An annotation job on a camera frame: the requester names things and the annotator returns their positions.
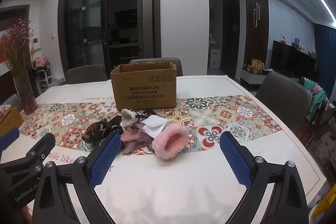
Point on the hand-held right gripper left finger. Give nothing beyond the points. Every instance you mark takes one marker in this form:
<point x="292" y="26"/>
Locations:
<point x="105" y="158"/>

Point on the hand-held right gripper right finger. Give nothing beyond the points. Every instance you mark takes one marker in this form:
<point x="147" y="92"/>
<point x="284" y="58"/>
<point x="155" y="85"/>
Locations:
<point x="236" y="161"/>

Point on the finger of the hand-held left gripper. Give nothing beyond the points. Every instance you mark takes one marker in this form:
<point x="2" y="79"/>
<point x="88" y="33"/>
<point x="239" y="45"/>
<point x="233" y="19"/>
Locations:
<point x="36" y="153"/>
<point x="8" y="138"/>

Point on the cream black patterned mitt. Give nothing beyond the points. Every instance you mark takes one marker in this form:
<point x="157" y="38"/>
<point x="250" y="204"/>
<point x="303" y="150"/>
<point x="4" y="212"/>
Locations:
<point x="128" y="116"/>

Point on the white cloth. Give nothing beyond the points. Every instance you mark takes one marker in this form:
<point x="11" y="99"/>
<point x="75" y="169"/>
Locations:
<point x="155" y="127"/>

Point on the brown cardboard box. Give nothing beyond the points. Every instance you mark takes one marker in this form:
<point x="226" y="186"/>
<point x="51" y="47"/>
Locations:
<point x="141" y="92"/>

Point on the yellow wooden box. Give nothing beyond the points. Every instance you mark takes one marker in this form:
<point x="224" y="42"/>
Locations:
<point x="9" y="119"/>

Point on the dark floral cloth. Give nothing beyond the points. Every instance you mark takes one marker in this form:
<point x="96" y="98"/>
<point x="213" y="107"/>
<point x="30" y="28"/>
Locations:
<point x="97" y="132"/>

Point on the dusty pink cloth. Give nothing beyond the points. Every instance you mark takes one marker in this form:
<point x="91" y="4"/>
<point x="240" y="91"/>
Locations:
<point x="131" y="140"/>

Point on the glass vase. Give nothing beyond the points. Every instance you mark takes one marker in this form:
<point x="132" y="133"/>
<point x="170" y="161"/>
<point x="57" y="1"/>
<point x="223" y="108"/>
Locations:
<point x="26" y="95"/>

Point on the floral tile printed tablecloth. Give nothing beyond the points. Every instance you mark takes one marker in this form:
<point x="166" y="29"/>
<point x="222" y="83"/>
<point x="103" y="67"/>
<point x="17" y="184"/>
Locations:
<point x="183" y="187"/>

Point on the pink fluffy sock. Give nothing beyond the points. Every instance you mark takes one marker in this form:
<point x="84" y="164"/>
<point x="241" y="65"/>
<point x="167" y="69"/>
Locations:
<point x="170" y="140"/>

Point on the white shoe rack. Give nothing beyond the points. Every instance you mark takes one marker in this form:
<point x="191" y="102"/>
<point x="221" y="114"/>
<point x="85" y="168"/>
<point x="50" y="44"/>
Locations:
<point x="43" y="74"/>

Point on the grey dining chair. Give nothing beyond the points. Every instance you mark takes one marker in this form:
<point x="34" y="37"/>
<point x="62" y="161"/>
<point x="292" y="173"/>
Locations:
<point x="178" y="66"/>
<point x="84" y="74"/>
<point x="283" y="98"/>

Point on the white television cabinet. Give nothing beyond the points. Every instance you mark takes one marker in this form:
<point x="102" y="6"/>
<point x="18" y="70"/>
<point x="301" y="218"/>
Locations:
<point x="252" y="77"/>

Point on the pink dried flower bunch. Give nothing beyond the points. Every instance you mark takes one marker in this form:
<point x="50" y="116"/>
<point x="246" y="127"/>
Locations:
<point x="15" y="48"/>

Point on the white intercom panel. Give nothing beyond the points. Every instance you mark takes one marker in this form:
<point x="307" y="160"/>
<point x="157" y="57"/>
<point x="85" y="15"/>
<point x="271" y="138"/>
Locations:
<point x="36" y="43"/>

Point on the green clothes pile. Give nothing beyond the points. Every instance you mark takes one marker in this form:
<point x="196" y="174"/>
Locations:
<point x="313" y="92"/>

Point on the black television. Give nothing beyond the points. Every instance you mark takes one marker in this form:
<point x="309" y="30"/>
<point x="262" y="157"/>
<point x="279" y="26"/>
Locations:
<point x="291" y="58"/>

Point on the dark wooden door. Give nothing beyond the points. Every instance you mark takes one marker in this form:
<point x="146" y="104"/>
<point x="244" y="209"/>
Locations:
<point x="231" y="35"/>

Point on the dark framed sliding glass door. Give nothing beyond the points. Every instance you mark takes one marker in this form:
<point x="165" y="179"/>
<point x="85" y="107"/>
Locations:
<point x="86" y="24"/>

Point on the blue curtain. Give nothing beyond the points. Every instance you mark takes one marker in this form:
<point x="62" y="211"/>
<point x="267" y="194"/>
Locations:
<point x="326" y="56"/>

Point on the dark wood wall panel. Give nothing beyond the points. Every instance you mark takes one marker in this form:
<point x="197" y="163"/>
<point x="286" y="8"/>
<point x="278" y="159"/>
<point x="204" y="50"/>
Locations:
<point x="262" y="43"/>

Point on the gold loop wall ornament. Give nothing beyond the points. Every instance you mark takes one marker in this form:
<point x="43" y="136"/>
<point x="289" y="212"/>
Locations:
<point x="255" y="15"/>

